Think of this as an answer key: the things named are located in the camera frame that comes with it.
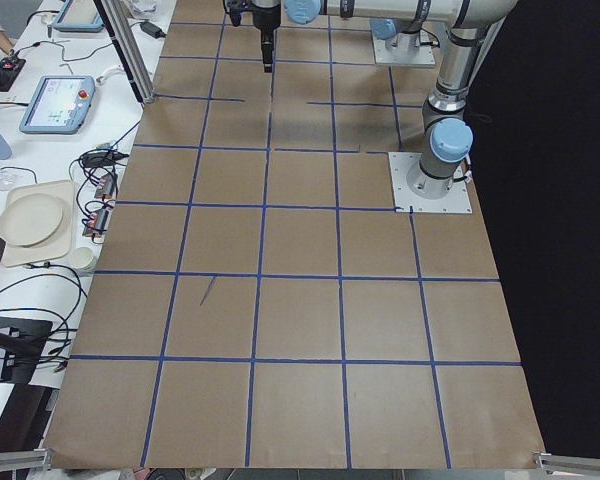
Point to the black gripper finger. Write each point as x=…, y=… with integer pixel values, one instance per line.
x=267, y=58

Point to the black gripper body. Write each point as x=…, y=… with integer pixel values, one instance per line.
x=265, y=21

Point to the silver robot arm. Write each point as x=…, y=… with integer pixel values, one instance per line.
x=392, y=31
x=467, y=23

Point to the person hand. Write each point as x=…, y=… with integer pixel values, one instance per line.
x=6, y=45

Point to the black power adapter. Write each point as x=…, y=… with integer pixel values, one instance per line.
x=152, y=30

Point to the far teach pendant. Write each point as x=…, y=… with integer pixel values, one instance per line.
x=78, y=16

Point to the teach pendant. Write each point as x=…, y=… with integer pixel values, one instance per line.
x=78, y=16
x=59, y=105

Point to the upper small circuit board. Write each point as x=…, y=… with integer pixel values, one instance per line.
x=106, y=187

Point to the small circuit board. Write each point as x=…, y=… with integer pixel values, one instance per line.
x=95, y=224
x=106, y=187

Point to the near teach pendant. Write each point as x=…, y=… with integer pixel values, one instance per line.
x=59, y=105

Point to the lower small circuit board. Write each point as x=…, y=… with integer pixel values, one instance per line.
x=95, y=224

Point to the white paper cup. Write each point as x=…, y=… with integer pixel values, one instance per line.
x=83, y=260

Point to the beige tray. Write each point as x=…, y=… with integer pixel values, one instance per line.
x=60, y=242

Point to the beige plate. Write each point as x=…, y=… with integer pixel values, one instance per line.
x=31, y=219

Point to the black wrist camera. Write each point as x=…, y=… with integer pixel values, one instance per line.
x=234, y=9

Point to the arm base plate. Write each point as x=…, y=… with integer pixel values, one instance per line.
x=408, y=50
x=416, y=192

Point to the aluminium frame post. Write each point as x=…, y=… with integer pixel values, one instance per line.
x=121, y=35

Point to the black camera stand base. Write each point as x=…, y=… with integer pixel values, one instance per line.
x=21, y=345

